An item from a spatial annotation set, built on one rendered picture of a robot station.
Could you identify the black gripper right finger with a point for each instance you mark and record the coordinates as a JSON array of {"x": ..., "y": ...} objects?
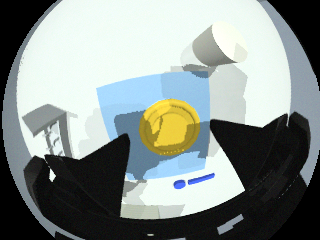
[{"x": 247, "y": 146}]

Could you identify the blue spoon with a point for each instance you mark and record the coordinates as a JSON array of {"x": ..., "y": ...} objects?
[{"x": 181, "y": 183}]

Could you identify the yellow round plate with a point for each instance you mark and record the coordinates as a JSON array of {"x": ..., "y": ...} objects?
[{"x": 169, "y": 127}]

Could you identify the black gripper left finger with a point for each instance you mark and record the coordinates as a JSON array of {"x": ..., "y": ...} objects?
[{"x": 100, "y": 174}]

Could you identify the light blue square mat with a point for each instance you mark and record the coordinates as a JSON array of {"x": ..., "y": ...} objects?
[{"x": 122, "y": 105}]

